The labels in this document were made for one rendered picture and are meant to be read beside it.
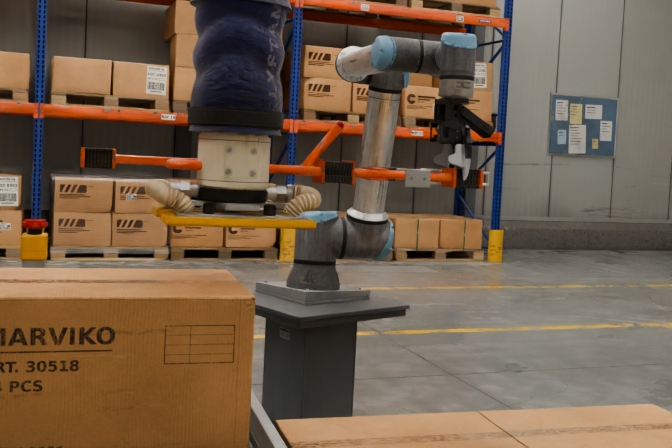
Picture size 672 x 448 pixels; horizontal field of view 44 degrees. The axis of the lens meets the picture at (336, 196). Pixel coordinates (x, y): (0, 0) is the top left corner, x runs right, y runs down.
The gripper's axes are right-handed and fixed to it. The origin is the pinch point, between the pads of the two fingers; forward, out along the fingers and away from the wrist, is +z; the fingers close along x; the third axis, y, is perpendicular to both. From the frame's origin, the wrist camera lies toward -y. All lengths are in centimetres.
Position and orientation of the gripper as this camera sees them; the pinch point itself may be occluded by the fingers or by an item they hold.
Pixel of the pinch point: (458, 176)
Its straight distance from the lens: 218.8
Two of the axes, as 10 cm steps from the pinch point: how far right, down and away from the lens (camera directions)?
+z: -0.5, 10.0, 0.5
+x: 3.0, 0.6, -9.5
